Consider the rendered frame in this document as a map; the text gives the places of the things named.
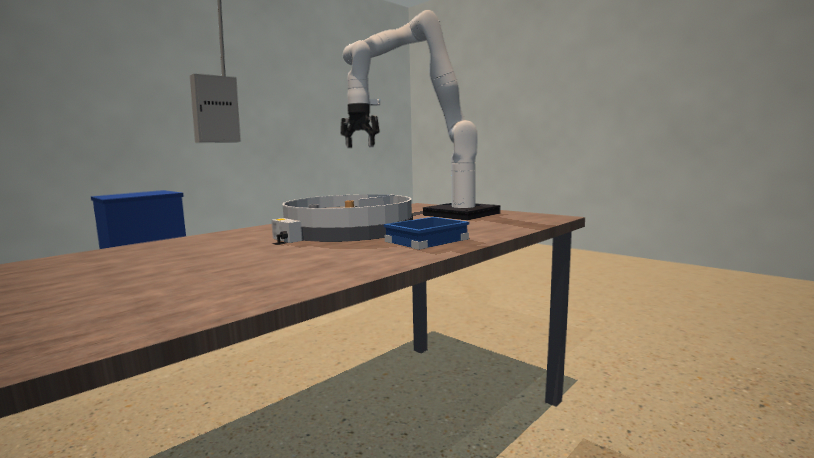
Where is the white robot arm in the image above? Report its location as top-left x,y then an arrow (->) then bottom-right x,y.
343,10 -> 477,208

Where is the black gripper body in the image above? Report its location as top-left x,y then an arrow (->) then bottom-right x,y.
348,103 -> 370,130

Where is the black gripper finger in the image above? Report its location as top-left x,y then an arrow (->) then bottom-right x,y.
341,118 -> 356,148
358,115 -> 380,147

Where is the blue crate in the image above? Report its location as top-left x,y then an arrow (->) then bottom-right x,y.
384,217 -> 469,250

